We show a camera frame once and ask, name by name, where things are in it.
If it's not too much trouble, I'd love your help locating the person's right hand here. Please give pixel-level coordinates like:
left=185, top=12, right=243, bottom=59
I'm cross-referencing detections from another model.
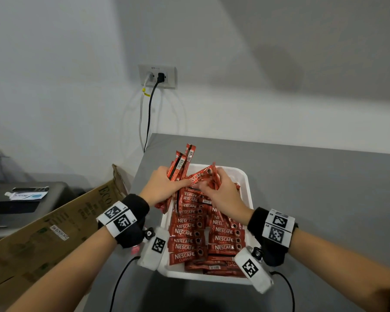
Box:
left=195, top=168, right=255, bottom=226

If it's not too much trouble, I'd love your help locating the person's left hand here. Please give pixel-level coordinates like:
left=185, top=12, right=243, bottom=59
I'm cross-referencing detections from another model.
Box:
left=139, top=166, right=192, bottom=208

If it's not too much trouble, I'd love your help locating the white plastic tray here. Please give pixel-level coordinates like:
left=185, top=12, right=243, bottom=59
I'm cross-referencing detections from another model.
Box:
left=157, top=164, right=262, bottom=286

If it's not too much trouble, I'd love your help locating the bunch of Nescafe sachets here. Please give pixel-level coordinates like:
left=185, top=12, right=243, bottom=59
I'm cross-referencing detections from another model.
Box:
left=155, top=143, right=197, bottom=214

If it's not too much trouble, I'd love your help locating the pile of red Nescafe sachets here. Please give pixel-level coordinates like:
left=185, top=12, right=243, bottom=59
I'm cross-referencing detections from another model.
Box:
left=167, top=188, right=247, bottom=266

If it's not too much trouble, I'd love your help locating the person's right forearm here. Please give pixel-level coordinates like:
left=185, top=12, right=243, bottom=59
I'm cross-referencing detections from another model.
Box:
left=289, top=229, right=390, bottom=312

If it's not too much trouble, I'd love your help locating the person's left forearm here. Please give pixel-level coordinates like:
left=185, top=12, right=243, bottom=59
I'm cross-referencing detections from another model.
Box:
left=6, top=227, right=117, bottom=312

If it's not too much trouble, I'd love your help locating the black left wristband with markers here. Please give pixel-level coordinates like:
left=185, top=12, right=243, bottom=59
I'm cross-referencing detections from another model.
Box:
left=96, top=194, right=150, bottom=249

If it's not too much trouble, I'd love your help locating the black wristband with markers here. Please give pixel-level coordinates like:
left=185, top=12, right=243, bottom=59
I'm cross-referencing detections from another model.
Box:
left=247, top=207, right=299, bottom=267
left=96, top=194, right=150, bottom=249

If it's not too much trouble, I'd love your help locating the black right wristband with markers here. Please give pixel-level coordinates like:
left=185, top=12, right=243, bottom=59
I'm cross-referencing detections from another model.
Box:
left=247, top=207, right=299, bottom=267

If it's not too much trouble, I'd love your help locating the flat black device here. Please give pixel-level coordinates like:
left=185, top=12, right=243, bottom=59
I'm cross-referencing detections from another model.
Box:
left=12, top=186, right=50, bottom=193

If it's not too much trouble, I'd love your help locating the dark grey printer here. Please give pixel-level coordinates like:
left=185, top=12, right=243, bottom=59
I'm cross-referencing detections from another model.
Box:
left=0, top=182, right=72, bottom=244

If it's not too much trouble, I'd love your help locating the white and blue packet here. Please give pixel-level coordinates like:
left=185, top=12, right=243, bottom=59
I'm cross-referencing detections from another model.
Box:
left=5, top=191, right=49, bottom=201

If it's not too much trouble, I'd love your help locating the brown cardboard box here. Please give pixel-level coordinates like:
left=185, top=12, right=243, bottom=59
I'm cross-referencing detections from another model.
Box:
left=0, top=164, right=129, bottom=312

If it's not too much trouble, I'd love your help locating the black power cable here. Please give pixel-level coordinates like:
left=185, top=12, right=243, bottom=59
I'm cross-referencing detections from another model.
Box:
left=143, top=81, right=160, bottom=153

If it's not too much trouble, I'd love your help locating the white power cable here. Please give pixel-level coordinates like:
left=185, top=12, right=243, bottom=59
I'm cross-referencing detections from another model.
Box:
left=139, top=73, right=153, bottom=152

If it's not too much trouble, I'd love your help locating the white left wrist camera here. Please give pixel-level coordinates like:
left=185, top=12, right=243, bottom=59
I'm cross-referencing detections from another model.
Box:
left=137, top=226, right=170, bottom=271

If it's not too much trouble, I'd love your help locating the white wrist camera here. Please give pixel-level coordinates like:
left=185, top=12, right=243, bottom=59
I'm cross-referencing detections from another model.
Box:
left=234, top=246, right=274, bottom=295
left=137, top=226, right=170, bottom=271

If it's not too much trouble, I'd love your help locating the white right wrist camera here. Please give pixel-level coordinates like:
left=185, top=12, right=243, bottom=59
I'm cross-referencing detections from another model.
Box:
left=234, top=246, right=274, bottom=295

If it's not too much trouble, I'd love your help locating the black left camera cable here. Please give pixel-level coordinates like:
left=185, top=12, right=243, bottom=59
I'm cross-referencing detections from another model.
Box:
left=110, top=255, right=141, bottom=312

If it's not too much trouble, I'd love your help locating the black camera cable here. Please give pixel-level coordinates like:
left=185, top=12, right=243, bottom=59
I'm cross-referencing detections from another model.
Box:
left=110, top=255, right=141, bottom=312
left=270, top=271, right=296, bottom=312

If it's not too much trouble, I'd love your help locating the grey wall socket plate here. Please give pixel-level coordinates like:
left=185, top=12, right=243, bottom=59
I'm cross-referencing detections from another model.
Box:
left=138, top=64, right=178, bottom=89

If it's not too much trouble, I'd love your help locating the black right camera cable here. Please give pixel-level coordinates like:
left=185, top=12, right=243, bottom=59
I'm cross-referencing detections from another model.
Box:
left=270, top=271, right=296, bottom=312

